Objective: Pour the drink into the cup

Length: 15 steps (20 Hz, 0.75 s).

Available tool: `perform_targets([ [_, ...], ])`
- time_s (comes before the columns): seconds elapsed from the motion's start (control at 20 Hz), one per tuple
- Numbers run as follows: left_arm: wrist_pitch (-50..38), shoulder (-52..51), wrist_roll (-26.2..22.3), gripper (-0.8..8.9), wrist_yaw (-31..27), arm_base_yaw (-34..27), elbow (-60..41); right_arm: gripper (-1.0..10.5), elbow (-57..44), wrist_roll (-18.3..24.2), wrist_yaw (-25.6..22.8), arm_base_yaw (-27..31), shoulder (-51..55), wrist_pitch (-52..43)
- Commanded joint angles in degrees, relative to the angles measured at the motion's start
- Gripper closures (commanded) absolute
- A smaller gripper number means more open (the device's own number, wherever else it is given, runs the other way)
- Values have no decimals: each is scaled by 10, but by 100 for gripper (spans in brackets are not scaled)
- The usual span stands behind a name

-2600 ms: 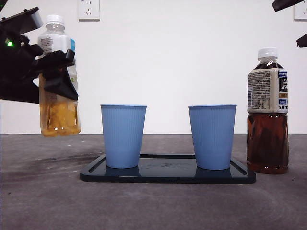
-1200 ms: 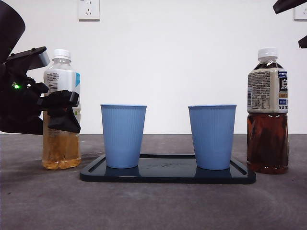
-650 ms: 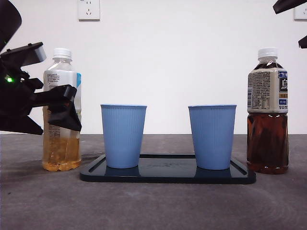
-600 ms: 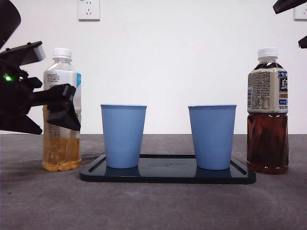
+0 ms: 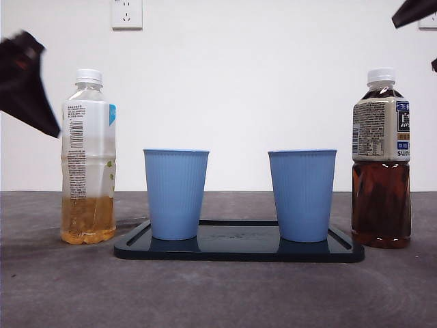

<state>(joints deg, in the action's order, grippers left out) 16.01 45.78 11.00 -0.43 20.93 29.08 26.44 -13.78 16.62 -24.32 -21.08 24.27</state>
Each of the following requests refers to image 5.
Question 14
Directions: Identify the pale yellow drink bottle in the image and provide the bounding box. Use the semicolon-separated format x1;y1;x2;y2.
60;68;118;245

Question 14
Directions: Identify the dark brown tea bottle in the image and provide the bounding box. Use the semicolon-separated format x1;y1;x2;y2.
350;67;412;249

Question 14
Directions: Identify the blue ribbed plastic cup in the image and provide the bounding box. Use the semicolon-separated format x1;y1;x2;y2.
267;148;339;243
143;148;210;241

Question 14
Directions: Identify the dark blue rectangular tray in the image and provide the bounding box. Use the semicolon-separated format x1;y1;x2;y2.
113;219;365;264

